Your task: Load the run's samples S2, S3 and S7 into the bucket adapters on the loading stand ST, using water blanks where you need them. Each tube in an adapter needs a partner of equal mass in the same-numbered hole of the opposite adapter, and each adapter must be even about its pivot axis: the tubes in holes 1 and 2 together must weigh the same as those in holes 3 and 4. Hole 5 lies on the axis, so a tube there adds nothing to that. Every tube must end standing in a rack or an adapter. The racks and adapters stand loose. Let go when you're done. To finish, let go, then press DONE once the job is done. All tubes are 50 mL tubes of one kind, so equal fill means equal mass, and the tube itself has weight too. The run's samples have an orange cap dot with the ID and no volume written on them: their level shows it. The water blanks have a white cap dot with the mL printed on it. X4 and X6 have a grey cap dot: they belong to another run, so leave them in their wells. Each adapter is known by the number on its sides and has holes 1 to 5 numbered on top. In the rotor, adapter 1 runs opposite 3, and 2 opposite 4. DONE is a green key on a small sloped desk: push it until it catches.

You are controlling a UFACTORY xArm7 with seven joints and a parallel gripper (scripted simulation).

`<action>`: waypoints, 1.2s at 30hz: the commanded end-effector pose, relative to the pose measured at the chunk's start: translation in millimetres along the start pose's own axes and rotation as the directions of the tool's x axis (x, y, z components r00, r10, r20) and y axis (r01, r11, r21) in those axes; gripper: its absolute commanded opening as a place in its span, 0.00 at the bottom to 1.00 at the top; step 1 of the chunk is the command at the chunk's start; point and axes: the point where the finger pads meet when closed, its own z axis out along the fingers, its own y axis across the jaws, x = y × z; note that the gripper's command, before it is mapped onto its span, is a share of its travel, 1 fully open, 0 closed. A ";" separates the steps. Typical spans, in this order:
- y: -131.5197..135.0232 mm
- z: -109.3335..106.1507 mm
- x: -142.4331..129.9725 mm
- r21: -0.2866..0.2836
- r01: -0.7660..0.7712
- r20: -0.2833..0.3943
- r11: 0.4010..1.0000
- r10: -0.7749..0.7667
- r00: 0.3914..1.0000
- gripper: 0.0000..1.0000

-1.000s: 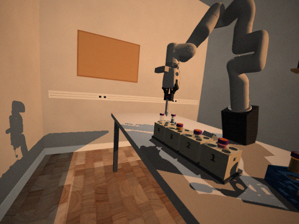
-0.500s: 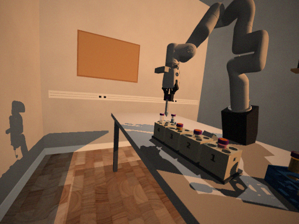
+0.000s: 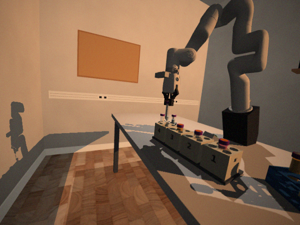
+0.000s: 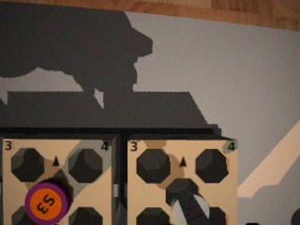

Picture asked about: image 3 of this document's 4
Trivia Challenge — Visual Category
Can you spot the blue tube rack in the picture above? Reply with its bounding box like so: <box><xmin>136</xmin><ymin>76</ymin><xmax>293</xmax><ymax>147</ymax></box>
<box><xmin>265</xmin><ymin>165</ymin><xmax>300</xmax><ymax>211</ymax></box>

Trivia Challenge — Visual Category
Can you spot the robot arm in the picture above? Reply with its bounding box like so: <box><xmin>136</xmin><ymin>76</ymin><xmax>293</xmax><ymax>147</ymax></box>
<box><xmin>155</xmin><ymin>0</ymin><xmax>269</xmax><ymax>113</ymax></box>

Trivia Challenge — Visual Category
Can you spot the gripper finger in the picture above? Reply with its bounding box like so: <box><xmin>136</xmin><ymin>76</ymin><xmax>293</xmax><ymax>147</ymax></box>
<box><xmin>169</xmin><ymin>85</ymin><xmax>179</xmax><ymax>106</ymax></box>
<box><xmin>162</xmin><ymin>92</ymin><xmax>170</xmax><ymax>105</ymax></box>

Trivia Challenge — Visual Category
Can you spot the tan bucket adapter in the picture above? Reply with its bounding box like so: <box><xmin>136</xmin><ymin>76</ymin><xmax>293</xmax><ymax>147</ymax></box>
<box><xmin>165</xmin><ymin>127</ymin><xmax>194</xmax><ymax>151</ymax></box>
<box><xmin>154</xmin><ymin>122</ymin><xmax>177</xmax><ymax>142</ymax></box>
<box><xmin>200</xmin><ymin>141</ymin><xmax>243</xmax><ymax>181</ymax></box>
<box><xmin>180</xmin><ymin>133</ymin><xmax>214</xmax><ymax>163</ymax></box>

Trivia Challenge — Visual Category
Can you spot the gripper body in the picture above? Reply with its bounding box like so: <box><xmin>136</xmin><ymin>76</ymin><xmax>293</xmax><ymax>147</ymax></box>
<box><xmin>163</xmin><ymin>73</ymin><xmax>180</xmax><ymax>93</ymax></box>

